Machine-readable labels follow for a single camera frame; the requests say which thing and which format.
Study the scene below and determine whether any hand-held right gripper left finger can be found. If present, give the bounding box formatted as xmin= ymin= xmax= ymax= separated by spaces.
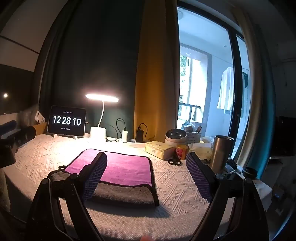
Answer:
xmin=26 ymin=152 xmax=108 ymax=241

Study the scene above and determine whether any white desk lamp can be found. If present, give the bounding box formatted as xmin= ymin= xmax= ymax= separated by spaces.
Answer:
xmin=85 ymin=94 xmax=120 ymax=139

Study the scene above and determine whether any steel tumbler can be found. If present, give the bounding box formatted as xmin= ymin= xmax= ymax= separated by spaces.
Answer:
xmin=210 ymin=135 xmax=235 ymax=175

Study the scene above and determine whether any black camera lens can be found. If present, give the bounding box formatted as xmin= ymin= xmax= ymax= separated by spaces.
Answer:
xmin=243 ymin=167 xmax=258 ymax=179

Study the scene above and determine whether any tablet with clock display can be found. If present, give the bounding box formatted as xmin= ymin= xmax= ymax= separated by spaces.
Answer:
xmin=47 ymin=105 xmax=87 ymax=137

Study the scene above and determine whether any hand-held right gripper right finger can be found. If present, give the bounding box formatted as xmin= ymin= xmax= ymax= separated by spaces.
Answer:
xmin=186 ymin=152 xmax=270 ymax=241

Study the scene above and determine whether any yellow tissue pack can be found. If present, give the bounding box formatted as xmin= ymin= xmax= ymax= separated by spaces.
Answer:
xmin=145 ymin=140 xmax=178 ymax=160

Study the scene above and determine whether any white hanging shirt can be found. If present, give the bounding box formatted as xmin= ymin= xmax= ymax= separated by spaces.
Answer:
xmin=217 ymin=67 xmax=234 ymax=114

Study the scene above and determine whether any yellow curtain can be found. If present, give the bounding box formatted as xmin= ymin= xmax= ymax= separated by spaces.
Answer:
xmin=134 ymin=0 xmax=180 ymax=142

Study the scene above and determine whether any purple and grey towel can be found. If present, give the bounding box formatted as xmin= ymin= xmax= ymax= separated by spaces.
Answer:
xmin=47 ymin=148 xmax=160 ymax=207

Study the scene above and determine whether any yellow jar with red label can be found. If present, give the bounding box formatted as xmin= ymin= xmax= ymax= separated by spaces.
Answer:
xmin=176 ymin=144 xmax=188 ymax=160

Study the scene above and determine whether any white slotted basket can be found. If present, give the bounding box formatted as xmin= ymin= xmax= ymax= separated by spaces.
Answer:
xmin=185 ymin=132 xmax=202 ymax=144

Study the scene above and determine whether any white textured table cover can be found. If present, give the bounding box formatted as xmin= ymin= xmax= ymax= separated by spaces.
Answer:
xmin=2 ymin=133 xmax=234 ymax=241

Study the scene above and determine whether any teal curtain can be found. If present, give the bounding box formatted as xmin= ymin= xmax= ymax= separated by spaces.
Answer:
xmin=248 ymin=23 xmax=277 ymax=173

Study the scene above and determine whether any dark green curtain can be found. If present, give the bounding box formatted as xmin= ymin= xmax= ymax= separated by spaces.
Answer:
xmin=38 ymin=0 xmax=145 ymax=139

